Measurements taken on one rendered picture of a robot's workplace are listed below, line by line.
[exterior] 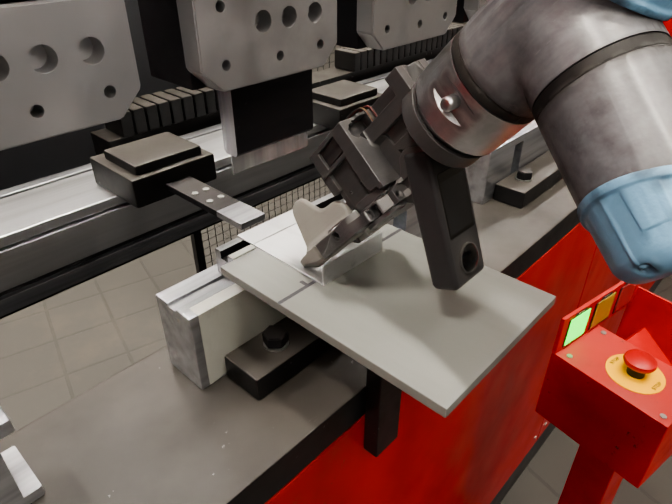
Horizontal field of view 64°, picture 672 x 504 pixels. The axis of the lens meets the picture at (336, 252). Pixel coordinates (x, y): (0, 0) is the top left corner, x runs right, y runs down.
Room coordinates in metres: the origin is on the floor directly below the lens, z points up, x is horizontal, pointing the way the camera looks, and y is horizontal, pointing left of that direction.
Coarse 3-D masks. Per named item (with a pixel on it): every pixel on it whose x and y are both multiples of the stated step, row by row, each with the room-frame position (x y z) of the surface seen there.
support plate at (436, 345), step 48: (288, 288) 0.40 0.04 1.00; (336, 288) 0.40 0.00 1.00; (384, 288) 0.40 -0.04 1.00; (432, 288) 0.40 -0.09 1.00; (480, 288) 0.40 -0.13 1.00; (528, 288) 0.40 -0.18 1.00; (336, 336) 0.34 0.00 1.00; (384, 336) 0.34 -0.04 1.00; (432, 336) 0.34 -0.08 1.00; (480, 336) 0.34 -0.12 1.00; (432, 384) 0.28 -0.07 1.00
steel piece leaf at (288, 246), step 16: (272, 240) 0.49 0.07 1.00; (288, 240) 0.49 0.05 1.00; (368, 240) 0.45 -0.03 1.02; (272, 256) 0.46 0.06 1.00; (288, 256) 0.46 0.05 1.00; (336, 256) 0.46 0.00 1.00; (352, 256) 0.44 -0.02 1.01; (368, 256) 0.45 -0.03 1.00; (304, 272) 0.43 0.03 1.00; (320, 272) 0.43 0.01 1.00; (336, 272) 0.42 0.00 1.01
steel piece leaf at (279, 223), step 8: (280, 216) 0.54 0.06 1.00; (288, 216) 0.54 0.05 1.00; (264, 224) 0.52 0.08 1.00; (272, 224) 0.52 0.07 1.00; (280, 224) 0.52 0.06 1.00; (288, 224) 0.52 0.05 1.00; (248, 232) 0.50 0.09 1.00; (256, 232) 0.50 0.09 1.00; (264, 232) 0.50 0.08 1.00; (272, 232) 0.50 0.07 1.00; (248, 240) 0.49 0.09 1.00; (256, 240) 0.49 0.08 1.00
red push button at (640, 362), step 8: (632, 352) 0.52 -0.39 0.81; (640, 352) 0.52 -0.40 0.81; (624, 360) 0.52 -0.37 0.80; (632, 360) 0.51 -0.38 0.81; (640, 360) 0.51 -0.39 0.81; (648, 360) 0.51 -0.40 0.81; (632, 368) 0.50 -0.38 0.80; (640, 368) 0.50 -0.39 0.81; (648, 368) 0.50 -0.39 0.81; (656, 368) 0.50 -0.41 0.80; (632, 376) 0.51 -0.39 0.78; (640, 376) 0.50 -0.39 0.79
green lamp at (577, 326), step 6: (588, 312) 0.58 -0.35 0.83; (576, 318) 0.56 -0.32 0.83; (582, 318) 0.57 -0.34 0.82; (570, 324) 0.56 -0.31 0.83; (576, 324) 0.57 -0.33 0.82; (582, 324) 0.58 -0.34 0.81; (570, 330) 0.56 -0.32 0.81; (576, 330) 0.57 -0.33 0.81; (582, 330) 0.58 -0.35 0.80; (570, 336) 0.56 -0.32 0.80; (576, 336) 0.57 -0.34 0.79
